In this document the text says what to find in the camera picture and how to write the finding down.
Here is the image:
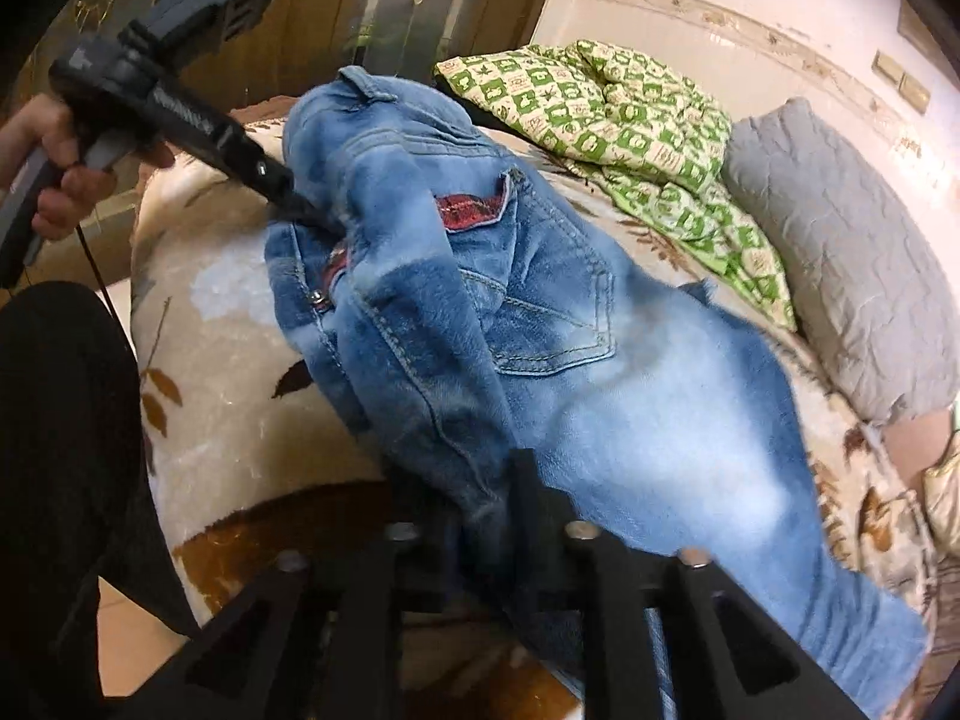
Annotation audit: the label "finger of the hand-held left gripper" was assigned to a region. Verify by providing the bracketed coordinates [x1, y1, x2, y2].
[246, 154, 337, 232]

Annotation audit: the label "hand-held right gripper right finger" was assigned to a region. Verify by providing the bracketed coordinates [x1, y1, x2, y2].
[511, 448, 871, 720]

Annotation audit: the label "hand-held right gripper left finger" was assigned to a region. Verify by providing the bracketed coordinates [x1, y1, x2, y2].
[105, 508, 482, 720]

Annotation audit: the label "blue denim pants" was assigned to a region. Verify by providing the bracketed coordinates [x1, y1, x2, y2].
[262, 66, 931, 717]

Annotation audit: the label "person's left hand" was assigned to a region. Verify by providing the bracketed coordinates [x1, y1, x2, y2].
[0, 94, 176, 242]

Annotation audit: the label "wooden stained-glass door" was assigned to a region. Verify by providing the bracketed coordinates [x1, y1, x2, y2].
[15, 0, 571, 293]

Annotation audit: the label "beige leaf-print blanket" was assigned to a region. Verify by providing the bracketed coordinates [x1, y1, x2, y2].
[131, 90, 942, 720]

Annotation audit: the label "green checkered blanket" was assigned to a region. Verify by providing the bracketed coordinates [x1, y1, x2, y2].
[433, 40, 797, 332]

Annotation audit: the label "person's dark trouser leg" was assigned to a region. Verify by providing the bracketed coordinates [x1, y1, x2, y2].
[0, 281, 203, 720]

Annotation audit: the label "tan bolster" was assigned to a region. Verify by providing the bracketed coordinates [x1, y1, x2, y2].
[881, 409, 957, 488]

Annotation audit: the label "grey quilted pillow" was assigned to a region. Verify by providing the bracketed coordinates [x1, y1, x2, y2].
[720, 97, 960, 421]

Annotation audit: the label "cream crumpled cloth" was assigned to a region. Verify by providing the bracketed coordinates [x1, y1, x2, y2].
[922, 405, 960, 541]

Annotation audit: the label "black cable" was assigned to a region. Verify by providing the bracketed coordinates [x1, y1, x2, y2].
[73, 223, 145, 372]

